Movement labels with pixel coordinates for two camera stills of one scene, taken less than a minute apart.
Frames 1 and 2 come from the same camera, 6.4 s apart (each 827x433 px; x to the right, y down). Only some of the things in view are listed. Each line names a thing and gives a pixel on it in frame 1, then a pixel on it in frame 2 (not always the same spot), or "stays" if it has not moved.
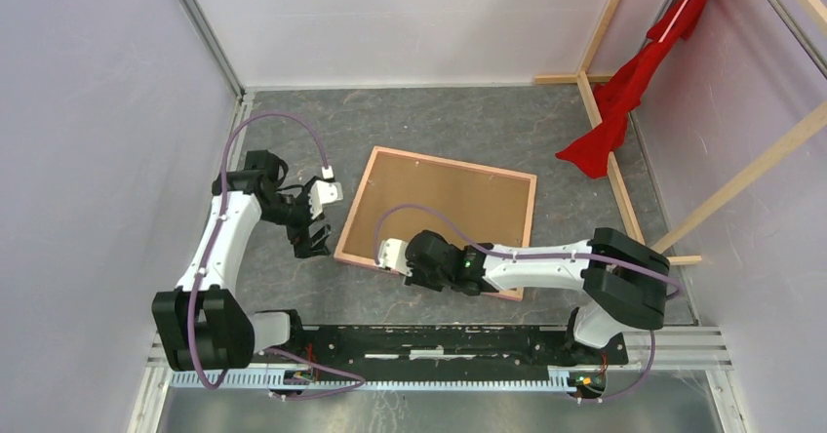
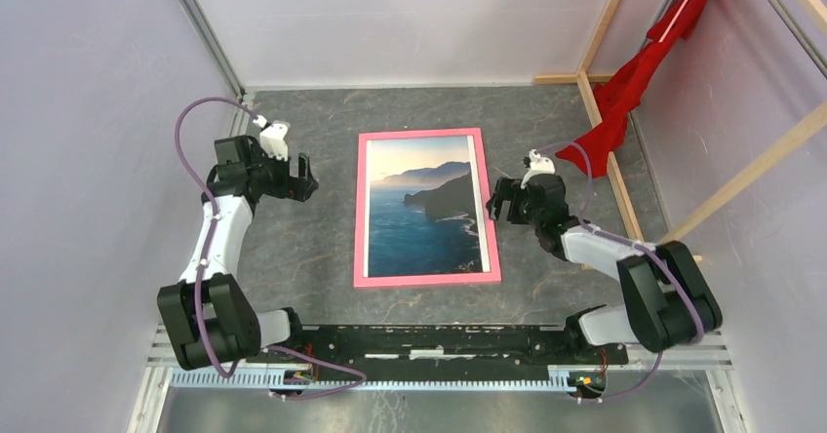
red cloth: (618, 98) stays
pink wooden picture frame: (514, 295) -> (361, 282)
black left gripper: (305, 246) -> (298, 188)
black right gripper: (415, 278) -> (507, 188)
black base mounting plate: (459, 347) stays
